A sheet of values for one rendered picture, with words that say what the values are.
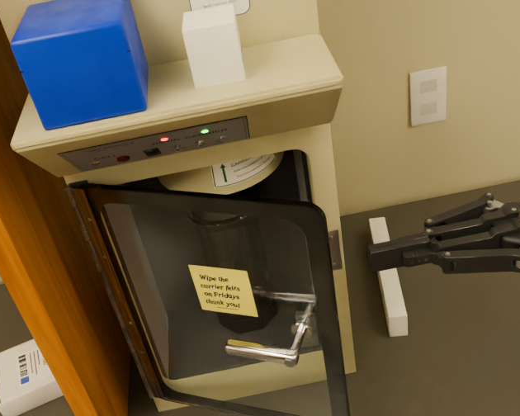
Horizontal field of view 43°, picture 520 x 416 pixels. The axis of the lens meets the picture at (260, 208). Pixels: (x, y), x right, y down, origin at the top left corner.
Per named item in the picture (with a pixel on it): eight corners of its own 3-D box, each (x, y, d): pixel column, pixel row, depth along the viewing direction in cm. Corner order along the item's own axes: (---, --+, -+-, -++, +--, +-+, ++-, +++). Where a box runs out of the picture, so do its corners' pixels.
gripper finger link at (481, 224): (522, 212, 76) (517, 205, 77) (425, 230, 76) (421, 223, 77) (519, 238, 78) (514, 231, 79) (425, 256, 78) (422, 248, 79)
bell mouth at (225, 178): (156, 139, 98) (147, 106, 95) (274, 115, 98) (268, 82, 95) (156, 209, 84) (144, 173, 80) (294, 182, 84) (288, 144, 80)
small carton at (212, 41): (196, 68, 69) (182, 12, 65) (243, 59, 68) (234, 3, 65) (195, 89, 65) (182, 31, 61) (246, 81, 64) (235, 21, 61)
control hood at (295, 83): (57, 167, 77) (26, 90, 71) (330, 112, 77) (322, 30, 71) (43, 226, 68) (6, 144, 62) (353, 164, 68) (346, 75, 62)
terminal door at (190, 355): (157, 394, 101) (73, 182, 78) (352, 435, 91) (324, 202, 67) (155, 398, 101) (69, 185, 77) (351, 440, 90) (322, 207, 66)
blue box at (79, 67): (57, 87, 70) (26, 4, 65) (149, 68, 71) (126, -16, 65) (44, 132, 62) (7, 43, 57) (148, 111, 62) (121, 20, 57)
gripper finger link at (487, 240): (522, 243, 77) (528, 251, 76) (429, 263, 77) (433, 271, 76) (525, 217, 75) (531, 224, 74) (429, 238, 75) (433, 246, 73)
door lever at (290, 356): (241, 327, 83) (237, 312, 81) (314, 338, 80) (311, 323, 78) (224, 360, 79) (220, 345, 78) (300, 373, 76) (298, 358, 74)
